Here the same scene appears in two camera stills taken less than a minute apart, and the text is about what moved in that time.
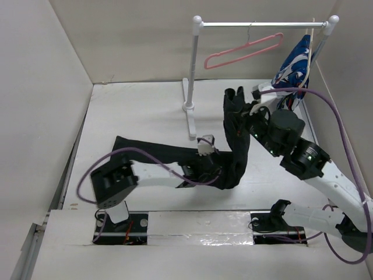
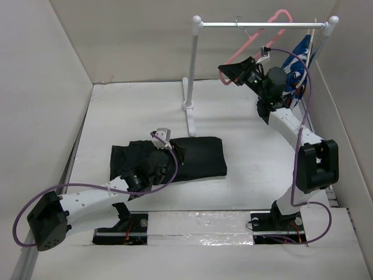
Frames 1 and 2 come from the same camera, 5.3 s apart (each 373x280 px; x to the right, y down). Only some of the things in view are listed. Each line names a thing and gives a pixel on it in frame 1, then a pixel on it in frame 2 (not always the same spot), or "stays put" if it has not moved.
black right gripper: [257, 109] -> [239, 71]
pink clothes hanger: [211, 65] -> [289, 18]
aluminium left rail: [24, 267] stays put
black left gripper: [198, 157] -> [179, 150]
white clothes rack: [189, 84] stays put
